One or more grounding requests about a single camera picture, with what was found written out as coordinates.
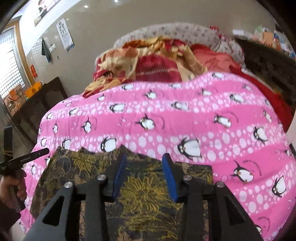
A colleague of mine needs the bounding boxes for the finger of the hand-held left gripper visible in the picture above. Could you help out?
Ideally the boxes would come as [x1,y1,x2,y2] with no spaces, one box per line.
[10,148,50,168]

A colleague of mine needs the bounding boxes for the orange plastic basket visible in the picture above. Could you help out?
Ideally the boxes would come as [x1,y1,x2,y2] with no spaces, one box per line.
[24,81,42,98]

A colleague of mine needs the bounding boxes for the framed wall picture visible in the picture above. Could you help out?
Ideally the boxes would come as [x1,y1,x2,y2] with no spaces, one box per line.
[33,0,59,26]

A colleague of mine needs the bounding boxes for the white furniture piece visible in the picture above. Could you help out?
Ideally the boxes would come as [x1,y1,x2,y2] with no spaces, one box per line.
[287,125,296,154]

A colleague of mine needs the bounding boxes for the dark carved wooden headboard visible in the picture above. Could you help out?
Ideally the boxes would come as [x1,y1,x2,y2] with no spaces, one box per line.
[233,37,296,112]

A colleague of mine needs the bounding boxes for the pink penguin print blanket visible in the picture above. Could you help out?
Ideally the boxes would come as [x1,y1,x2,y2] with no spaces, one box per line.
[18,72,295,241]

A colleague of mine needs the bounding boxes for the person's left forearm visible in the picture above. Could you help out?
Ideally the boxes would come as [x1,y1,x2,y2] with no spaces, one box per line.
[0,201,23,235]

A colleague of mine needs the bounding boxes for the wall calendar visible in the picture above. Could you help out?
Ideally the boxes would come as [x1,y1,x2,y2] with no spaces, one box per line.
[56,19,75,52]

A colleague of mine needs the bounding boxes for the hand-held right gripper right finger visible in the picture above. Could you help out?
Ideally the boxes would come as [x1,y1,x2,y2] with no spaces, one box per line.
[161,153,264,241]

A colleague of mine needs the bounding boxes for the coral pink blanket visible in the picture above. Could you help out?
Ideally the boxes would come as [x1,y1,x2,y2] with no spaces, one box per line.
[191,44,242,77]

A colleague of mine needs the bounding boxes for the dark wooden cabinet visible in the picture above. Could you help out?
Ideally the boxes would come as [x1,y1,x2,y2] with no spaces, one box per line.
[10,77,68,144]

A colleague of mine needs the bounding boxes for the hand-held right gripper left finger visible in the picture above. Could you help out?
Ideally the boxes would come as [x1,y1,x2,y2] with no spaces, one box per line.
[23,152,128,241]

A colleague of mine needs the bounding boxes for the person's left hand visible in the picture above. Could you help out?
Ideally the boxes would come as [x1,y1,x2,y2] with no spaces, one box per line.
[0,170,27,209]

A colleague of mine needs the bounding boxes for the dark hanging cloth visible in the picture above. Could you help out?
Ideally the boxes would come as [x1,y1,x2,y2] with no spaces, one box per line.
[42,38,52,63]

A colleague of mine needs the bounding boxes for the grey floral pillow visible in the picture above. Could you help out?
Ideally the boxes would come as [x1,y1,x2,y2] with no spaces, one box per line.
[113,23,245,70]

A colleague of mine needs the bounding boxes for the red orange floral quilt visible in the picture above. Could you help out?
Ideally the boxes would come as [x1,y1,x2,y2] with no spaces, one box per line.
[83,39,208,98]

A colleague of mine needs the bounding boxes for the assorted bottles and packets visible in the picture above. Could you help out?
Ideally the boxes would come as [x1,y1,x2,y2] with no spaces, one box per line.
[232,24,296,59]

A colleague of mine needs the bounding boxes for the lattice window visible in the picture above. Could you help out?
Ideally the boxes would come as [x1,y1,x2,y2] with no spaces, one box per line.
[0,22,33,100]

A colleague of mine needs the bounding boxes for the red cloth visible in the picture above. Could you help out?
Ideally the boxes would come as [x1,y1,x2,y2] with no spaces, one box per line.
[236,70,294,133]

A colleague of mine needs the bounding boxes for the brown floral batik garment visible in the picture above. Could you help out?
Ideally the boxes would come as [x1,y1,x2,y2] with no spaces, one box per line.
[30,146,214,241]

